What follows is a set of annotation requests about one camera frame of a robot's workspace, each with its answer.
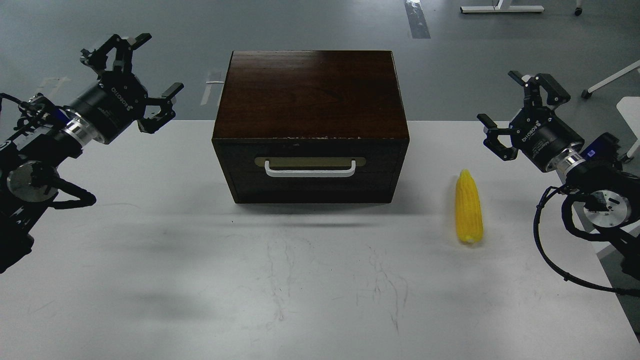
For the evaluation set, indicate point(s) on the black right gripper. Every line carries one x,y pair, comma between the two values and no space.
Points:
535,130

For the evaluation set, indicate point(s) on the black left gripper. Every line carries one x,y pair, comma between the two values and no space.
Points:
111,107

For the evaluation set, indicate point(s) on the yellow corn cob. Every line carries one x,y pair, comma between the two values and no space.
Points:
468,209

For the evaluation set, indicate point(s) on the wooden drawer with white handle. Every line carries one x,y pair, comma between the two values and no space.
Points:
311,172

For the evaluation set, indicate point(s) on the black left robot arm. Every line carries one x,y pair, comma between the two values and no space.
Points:
47,134

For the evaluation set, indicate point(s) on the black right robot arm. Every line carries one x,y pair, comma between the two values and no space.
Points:
601,198

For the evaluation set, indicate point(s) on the dark wooden drawer cabinet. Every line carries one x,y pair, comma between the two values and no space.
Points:
311,95

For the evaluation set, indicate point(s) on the white furniture leg with caster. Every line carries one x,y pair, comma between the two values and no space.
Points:
588,92

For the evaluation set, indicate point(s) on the white table leg base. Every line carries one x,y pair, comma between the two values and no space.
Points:
502,6

